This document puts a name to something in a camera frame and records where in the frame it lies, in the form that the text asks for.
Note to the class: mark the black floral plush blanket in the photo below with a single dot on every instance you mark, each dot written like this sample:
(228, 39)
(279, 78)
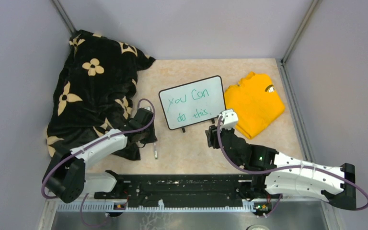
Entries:
(94, 90)

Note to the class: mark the aluminium frame post left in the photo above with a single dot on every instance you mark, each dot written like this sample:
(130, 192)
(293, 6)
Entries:
(64, 16)

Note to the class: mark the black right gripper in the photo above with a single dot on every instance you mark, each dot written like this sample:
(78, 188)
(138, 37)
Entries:
(212, 136)

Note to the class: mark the green whiteboard marker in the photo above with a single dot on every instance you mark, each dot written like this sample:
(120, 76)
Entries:
(155, 150)

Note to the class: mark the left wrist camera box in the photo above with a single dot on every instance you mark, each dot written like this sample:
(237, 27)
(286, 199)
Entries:
(149, 109)

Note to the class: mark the aluminium frame post right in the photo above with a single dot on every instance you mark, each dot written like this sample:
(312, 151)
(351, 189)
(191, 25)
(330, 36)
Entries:
(314, 4)

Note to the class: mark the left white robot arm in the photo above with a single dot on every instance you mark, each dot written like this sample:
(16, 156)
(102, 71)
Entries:
(66, 176)

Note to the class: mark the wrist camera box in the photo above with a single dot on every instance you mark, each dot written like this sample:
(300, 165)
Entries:
(149, 109)
(229, 119)

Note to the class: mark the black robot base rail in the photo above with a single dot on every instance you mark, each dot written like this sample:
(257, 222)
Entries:
(190, 193)

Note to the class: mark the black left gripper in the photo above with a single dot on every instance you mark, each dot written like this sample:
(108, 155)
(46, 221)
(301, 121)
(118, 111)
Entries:
(152, 138)

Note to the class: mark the aluminium frame post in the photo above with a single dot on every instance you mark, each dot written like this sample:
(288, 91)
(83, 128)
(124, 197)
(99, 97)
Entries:
(314, 4)
(64, 16)

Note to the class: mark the yellow folded sweatshirt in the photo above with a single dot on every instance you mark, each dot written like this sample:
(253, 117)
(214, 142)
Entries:
(255, 101)

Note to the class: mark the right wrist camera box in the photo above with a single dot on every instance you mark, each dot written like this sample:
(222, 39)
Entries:
(229, 119)

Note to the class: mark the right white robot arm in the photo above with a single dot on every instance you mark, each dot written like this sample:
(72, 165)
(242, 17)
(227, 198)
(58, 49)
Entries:
(277, 173)

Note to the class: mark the black framed whiteboard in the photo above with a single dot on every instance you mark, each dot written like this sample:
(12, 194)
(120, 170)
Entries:
(193, 102)

